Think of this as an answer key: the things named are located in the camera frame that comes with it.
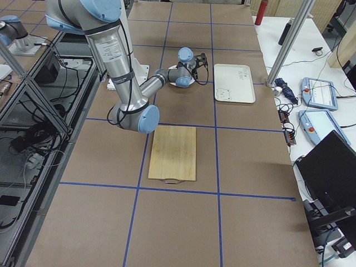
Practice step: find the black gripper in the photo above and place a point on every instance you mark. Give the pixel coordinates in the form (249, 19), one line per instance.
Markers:
(192, 69)

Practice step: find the white round plate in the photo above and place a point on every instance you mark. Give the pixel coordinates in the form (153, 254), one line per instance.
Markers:
(173, 83)

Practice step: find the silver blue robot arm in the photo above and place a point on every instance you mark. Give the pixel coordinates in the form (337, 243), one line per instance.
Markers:
(100, 22)
(16, 37)

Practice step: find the cream bear serving tray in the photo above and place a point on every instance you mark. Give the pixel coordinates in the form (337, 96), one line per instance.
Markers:
(233, 83)

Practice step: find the red bottle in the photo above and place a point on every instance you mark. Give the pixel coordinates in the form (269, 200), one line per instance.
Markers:
(261, 11)

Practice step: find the black bottle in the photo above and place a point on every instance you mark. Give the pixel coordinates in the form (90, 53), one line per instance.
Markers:
(285, 32)

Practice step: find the folded blue umbrella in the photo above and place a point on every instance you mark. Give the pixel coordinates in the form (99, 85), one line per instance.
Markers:
(287, 92)

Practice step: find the bamboo cutting board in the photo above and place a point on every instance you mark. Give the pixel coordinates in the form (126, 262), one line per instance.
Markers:
(173, 154)

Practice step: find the black power strip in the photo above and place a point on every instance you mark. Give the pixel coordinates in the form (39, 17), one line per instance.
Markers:
(287, 127)

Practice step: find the black webcam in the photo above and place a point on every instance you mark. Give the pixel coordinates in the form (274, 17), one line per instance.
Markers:
(318, 51)

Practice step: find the upper teach pendant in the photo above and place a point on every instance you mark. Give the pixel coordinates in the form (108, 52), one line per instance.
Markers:
(319, 93)

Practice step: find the teach pendant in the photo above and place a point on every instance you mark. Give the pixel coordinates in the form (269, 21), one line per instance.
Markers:
(319, 123)
(319, 93)

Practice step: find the lower teach pendant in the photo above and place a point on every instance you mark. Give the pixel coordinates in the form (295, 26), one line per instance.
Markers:
(319, 123)

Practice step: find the black monitor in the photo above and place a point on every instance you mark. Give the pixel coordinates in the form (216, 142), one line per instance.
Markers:
(329, 174)

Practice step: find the aluminium frame post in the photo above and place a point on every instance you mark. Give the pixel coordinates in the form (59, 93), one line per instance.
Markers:
(296, 26)

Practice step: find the metal cutting board handle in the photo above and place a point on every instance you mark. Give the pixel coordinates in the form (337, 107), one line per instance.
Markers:
(172, 181)

